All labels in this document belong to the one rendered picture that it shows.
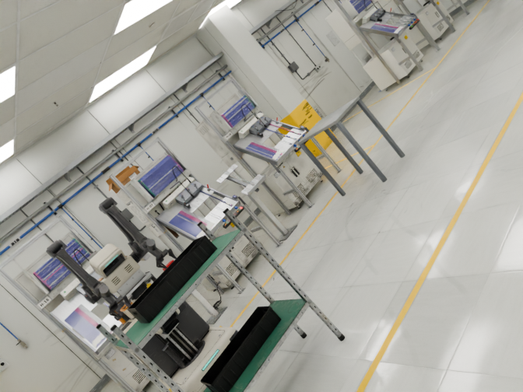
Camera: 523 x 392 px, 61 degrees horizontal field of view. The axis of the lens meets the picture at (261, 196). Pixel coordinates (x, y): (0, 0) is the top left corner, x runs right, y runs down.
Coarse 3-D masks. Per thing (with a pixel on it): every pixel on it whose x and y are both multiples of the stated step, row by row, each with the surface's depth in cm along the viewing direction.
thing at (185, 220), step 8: (184, 208) 514; (176, 216) 507; (184, 216) 505; (192, 216) 503; (200, 216) 502; (176, 224) 499; (184, 224) 497; (192, 224) 495; (208, 224) 492; (192, 232) 487; (200, 232) 485
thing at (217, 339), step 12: (216, 336) 350; (228, 336) 341; (204, 348) 347; (216, 348) 335; (192, 360) 348; (204, 360) 330; (180, 372) 344; (192, 372) 326; (204, 372) 325; (180, 384) 325; (192, 384) 318
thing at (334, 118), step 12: (348, 108) 442; (324, 120) 488; (336, 120) 432; (372, 120) 457; (312, 132) 475; (348, 132) 435; (384, 132) 459; (300, 144) 488; (336, 144) 515; (396, 144) 464; (312, 156) 492; (348, 156) 517; (324, 168) 496; (360, 168) 522; (372, 168) 444; (384, 180) 444
